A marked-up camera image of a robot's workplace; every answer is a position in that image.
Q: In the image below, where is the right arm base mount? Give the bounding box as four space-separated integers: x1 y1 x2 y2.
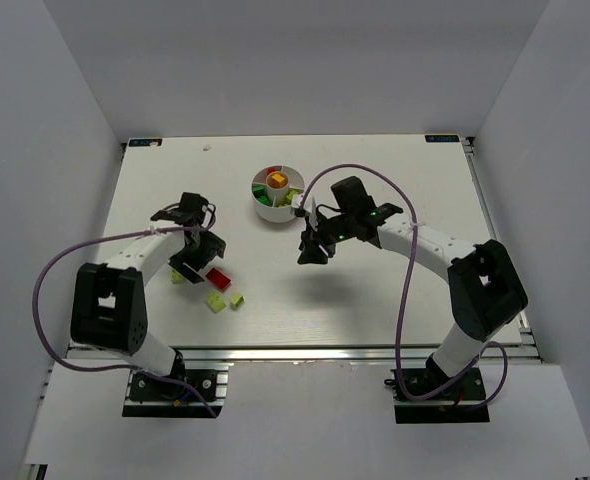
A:
384 368 490 425

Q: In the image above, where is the light green lego brick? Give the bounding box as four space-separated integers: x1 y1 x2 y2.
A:
205 291 227 314

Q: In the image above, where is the left blue table label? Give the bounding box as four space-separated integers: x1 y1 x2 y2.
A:
127 138 163 148

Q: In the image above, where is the red lego brick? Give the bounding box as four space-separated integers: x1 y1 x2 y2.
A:
206 267 231 291

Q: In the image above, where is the blue table label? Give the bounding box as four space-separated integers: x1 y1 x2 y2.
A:
424 134 460 143
127 138 163 148

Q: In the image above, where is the red and orange lego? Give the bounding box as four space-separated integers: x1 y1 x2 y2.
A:
266 167 282 176

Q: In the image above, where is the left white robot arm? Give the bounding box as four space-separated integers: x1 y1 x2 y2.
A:
70 192 226 377

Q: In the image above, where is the right blue table label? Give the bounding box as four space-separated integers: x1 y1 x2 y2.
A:
424 134 460 143

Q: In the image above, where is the light green sloped lego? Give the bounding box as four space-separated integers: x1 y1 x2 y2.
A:
229 292 245 310

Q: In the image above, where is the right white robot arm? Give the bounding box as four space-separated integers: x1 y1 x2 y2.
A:
291 176 528 396

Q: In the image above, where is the pale green lego brick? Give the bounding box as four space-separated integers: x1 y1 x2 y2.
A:
171 269 185 285

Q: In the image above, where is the orange lego brick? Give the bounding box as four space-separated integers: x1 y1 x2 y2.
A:
267 172 289 190

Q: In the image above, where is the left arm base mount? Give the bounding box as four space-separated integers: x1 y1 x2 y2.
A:
122 363 229 419

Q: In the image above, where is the white round divided container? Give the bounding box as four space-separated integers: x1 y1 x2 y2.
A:
251 165 305 224

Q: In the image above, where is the green long lego brick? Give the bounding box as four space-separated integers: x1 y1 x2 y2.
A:
251 184 273 207

